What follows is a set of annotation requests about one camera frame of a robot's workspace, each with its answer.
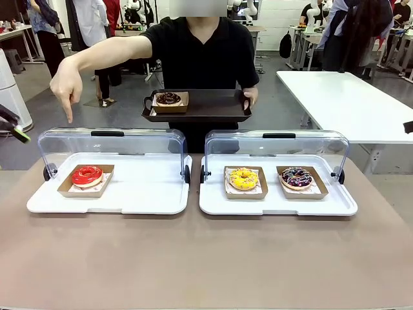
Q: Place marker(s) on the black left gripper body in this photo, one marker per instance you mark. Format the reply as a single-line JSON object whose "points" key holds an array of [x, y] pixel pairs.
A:
{"points": [[6, 114]]}

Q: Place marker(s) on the dark brown serving tray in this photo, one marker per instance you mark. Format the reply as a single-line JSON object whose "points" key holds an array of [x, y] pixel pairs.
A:
{"points": [[213, 106]]}

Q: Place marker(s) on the person's right forearm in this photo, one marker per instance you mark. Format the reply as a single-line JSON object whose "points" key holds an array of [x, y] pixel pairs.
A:
{"points": [[100, 53]]}

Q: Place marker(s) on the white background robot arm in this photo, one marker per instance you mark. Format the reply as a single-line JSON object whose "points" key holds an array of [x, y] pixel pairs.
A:
{"points": [[311, 16], [133, 9], [250, 8]]}

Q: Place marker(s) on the red glazed donut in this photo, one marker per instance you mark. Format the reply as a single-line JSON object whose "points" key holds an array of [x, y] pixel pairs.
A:
{"points": [[80, 193], [79, 179]]}

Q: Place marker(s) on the printed paper under red donut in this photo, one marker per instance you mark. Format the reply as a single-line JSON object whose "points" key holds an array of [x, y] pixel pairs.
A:
{"points": [[104, 181]]}

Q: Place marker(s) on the printed paper under sprinkle chocolate donut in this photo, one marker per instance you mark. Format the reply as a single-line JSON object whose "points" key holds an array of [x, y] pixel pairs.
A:
{"points": [[314, 189]]}

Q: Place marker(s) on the chocolate donut with coloured sprinkles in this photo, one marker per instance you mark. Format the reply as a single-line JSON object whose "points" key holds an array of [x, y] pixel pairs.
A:
{"points": [[290, 184]]}

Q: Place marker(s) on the printed paper under yellow donut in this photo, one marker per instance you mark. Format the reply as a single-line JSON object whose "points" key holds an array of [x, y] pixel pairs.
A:
{"points": [[259, 189]]}

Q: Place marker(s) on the yellow glazed sprinkle donut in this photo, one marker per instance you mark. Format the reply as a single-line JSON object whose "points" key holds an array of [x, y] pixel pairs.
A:
{"points": [[237, 184]]}

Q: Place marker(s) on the person in black shirt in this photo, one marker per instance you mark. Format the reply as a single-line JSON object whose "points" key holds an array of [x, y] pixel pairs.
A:
{"points": [[200, 58]]}

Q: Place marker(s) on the person's right hand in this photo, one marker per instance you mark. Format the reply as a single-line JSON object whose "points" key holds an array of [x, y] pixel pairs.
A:
{"points": [[67, 84]]}

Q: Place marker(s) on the person's left hand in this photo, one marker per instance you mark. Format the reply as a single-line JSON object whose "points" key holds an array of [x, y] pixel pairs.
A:
{"points": [[251, 95]]}

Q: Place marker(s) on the white cylindrical air purifier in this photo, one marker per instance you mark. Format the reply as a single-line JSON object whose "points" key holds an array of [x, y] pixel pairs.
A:
{"points": [[13, 97]]}

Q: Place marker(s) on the grey plastic stool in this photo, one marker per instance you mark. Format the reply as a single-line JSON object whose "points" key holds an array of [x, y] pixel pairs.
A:
{"points": [[14, 59]]}

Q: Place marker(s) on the white folding table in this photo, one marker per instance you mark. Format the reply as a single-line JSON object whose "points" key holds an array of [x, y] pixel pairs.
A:
{"points": [[348, 103]]}

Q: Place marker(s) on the white background workbench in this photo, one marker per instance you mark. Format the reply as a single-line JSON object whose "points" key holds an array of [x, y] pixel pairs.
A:
{"points": [[14, 32]]}

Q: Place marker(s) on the bystander in blue plaid shirt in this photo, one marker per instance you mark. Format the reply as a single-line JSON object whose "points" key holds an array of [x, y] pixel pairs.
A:
{"points": [[45, 32]]}

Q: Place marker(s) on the clear display case lid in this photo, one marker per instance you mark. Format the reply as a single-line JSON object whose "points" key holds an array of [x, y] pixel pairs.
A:
{"points": [[316, 145], [145, 143]]}

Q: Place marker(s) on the bystander in dark long coat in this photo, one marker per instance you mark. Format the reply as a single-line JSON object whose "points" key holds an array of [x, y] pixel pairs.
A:
{"points": [[358, 32]]}

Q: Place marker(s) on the bystander in white shirt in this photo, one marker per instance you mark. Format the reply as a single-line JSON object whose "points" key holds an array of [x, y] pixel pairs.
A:
{"points": [[93, 22]]}

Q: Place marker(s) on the grey background desk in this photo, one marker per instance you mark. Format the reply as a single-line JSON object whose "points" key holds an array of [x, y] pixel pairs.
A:
{"points": [[303, 42]]}

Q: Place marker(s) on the white display case base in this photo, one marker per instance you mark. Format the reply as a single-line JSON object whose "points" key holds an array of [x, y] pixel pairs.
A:
{"points": [[277, 205], [145, 193]]}

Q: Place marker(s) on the black backpack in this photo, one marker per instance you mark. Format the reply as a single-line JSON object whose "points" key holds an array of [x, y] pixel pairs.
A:
{"points": [[285, 45]]}

